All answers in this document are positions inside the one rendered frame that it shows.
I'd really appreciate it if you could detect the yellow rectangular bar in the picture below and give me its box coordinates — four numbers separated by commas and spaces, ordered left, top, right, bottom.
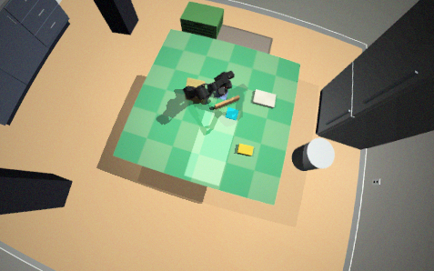
237, 144, 254, 156

